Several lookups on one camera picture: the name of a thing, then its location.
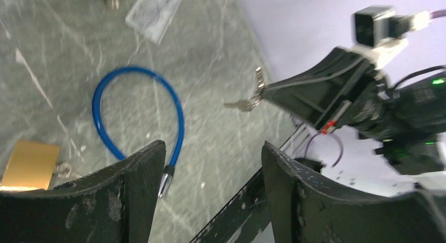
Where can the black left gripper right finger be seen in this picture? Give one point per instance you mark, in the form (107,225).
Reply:
(305,206)

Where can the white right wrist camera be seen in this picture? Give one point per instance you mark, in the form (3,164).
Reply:
(380,33)

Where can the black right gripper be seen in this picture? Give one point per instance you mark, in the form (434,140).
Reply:
(340,90)

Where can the medium brass padlock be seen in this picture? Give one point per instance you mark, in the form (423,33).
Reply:
(30,166)

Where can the plastic card packet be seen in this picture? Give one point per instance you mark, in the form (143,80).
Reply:
(151,18)

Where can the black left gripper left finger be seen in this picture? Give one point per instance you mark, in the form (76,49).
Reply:
(114,204)

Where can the blue cable lock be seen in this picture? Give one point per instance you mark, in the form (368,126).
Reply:
(132,101)

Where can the aluminium frame rail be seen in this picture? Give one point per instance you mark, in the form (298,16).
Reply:
(295,145)

